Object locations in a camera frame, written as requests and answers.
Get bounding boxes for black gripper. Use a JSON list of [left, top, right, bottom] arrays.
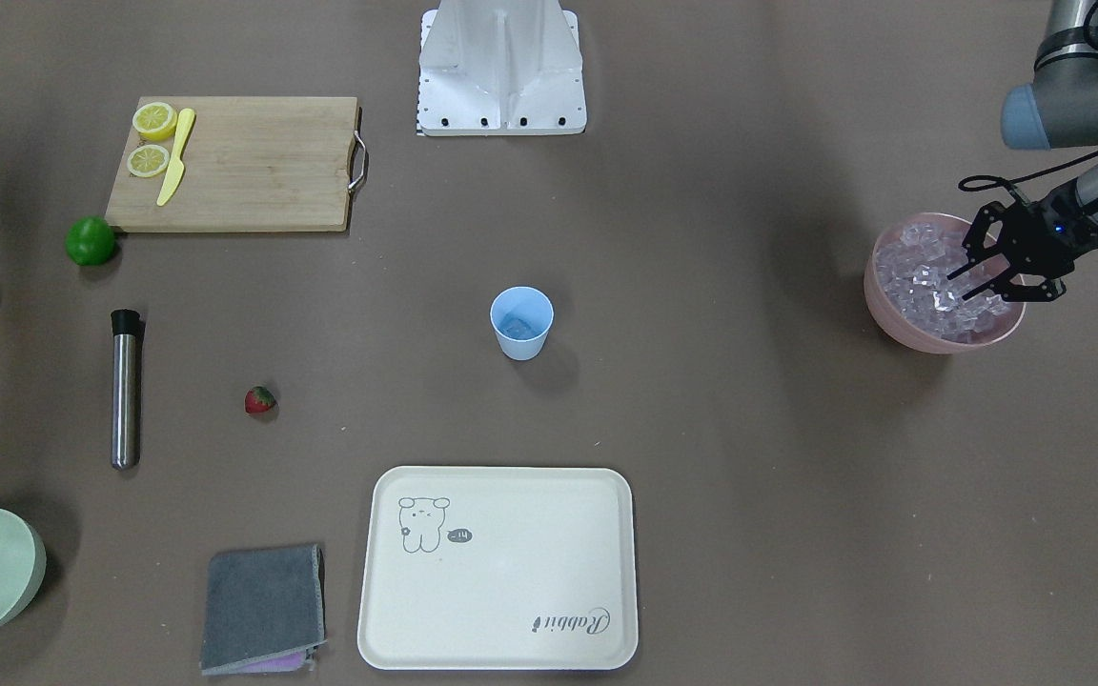
[[946, 195, 1082, 303]]

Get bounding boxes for light blue plastic cup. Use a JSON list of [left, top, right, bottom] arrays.
[[489, 286, 554, 361]]

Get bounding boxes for red strawberry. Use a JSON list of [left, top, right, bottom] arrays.
[[243, 385, 278, 415]]

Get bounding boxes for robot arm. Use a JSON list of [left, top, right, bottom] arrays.
[[957, 1, 1098, 301]]

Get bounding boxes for pink bowl of ice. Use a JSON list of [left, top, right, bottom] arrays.
[[864, 212, 1026, 355]]

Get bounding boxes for cream rabbit tray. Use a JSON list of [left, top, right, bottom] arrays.
[[356, 466, 640, 672]]

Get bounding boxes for wooden cutting board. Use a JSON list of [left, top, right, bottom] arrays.
[[105, 95, 367, 233]]

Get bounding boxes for grey folded cloth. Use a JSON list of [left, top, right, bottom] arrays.
[[199, 543, 326, 677]]

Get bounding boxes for yellow plastic knife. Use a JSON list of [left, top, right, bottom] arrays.
[[155, 108, 197, 207]]

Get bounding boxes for lower lemon half slice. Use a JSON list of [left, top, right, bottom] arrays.
[[125, 144, 171, 178]]

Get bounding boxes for lemon half slice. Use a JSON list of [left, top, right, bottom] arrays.
[[125, 144, 171, 178], [132, 101, 178, 142]]

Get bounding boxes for upper lemon half slice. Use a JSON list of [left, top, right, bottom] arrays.
[[132, 101, 178, 142]]

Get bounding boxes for green lime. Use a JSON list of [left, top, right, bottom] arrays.
[[64, 214, 116, 268]]

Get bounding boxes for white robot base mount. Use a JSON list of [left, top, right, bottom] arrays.
[[416, 1, 589, 136]]

